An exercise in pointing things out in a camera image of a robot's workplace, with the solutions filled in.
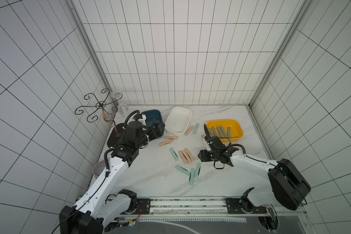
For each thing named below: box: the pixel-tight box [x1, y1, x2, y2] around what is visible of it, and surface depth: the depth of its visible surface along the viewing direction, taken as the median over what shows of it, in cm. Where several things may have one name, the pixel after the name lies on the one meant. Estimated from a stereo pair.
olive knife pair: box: [227, 126, 232, 139], surface depth 104 cm
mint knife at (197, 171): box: [194, 162, 202, 179], surface depth 87 cm
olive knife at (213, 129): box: [211, 126, 218, 137], surface depth 106 cm
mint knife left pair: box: [169, 147, 179, 161], surface depth 94 cm
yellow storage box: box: [206, 119, 244, 143], surface depth 103 cm
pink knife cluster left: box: [177, 150, 189, 164], surface depth 92 cm
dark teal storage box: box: [140, 109, 164, 128], surface depth 109 cm
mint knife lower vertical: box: [189, 167, 195, 186], surface depth 84 cm
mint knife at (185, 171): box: [175, 164, 191, 176], surface depth 87 cm
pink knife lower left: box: [158, 139, 174, 147], surface depth 99 cm
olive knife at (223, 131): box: [219, 125, 228, 138], surface depth 105 cm
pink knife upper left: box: [163, 136, 179, 140], surface depth 102 cm
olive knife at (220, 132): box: [216, 126, 224, 138], surface depth 105 cm
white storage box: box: [164, 106, 193, 135], surface depth 111 cm
